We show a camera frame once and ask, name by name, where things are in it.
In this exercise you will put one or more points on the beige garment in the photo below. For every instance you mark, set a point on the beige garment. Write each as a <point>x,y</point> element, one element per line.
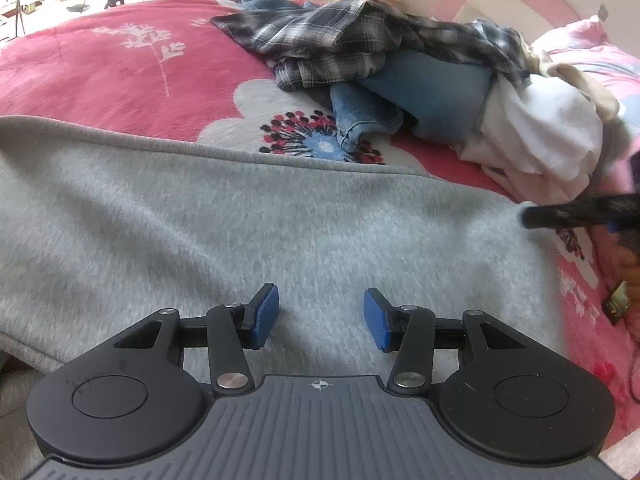
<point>595,90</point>

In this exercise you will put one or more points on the white garment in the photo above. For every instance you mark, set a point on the white garment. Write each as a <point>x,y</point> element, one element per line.
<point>540,135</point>

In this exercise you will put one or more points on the pink and white headboard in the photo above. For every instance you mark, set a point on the pink and white headboard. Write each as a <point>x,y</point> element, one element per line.
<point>520,0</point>

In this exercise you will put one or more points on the beige cloth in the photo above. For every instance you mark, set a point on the beige cloth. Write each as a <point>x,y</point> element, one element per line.
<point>15,410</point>

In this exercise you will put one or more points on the dark blue garment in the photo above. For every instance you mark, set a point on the dark blue garment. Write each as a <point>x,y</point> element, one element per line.
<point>435,95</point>

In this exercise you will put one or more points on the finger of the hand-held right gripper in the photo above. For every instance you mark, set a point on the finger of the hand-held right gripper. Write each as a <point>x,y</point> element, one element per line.
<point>570,212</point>

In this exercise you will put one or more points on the pink floral blanket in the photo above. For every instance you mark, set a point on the pink floral blanket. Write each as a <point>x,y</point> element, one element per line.
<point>100,85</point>

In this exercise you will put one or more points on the grey sweatpants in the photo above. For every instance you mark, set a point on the grey sweatpants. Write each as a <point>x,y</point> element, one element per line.
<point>250,230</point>

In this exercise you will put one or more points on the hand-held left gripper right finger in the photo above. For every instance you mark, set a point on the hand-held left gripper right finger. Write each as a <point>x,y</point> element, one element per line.
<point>376,320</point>

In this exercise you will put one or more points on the blue jeans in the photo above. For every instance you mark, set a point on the blue jeans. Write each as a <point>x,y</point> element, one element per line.
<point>360,115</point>

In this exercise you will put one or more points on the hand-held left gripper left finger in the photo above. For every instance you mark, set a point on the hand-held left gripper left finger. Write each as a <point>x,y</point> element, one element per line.
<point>265,317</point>

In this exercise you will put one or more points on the grey plaid shirt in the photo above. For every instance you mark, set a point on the grey plaid shirt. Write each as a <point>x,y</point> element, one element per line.
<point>325,35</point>

